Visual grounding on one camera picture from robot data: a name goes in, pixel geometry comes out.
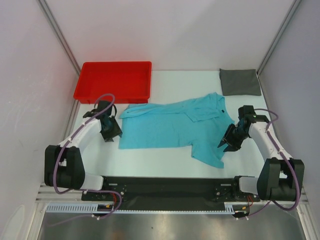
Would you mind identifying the aluminium front frame rail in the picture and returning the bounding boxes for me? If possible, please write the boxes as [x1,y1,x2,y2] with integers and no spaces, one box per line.
[34,184,310,205]

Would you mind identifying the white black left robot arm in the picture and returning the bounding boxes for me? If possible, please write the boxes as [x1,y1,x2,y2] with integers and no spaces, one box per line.
[44,100,123,200]

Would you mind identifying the red plastic tray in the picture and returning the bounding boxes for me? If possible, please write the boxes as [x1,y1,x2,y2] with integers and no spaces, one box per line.
[73,61,152,104]

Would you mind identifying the folded grey t-shirt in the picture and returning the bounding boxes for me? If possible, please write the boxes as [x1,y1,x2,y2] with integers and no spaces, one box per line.
[219,68,262,96]

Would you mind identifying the white slotted cable duct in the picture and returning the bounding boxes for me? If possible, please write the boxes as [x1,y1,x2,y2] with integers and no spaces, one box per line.
[45,203,249,215]

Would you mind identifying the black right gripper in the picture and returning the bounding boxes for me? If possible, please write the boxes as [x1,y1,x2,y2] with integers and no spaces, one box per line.
[217,123,250,152]

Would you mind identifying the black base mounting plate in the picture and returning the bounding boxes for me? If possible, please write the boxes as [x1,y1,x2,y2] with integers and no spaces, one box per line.
[81,176,260,210]

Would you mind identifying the right aluminium corner post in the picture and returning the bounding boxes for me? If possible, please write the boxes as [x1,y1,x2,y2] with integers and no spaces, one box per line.
[256,0,303,77]

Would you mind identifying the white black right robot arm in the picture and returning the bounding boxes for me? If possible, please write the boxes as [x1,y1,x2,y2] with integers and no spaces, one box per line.
[219,105,305,203]

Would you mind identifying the left aluminium corner post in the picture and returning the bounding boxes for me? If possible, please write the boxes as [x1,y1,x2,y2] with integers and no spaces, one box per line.
[36,0,81,76]

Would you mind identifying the aluminium corner post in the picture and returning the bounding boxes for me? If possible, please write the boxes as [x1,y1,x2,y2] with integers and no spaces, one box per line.
[256,0,303,77]
[36,0,81,76]

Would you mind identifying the light blue t-shirt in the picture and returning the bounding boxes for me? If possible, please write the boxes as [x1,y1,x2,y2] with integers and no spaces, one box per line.
[118,92,234,169]

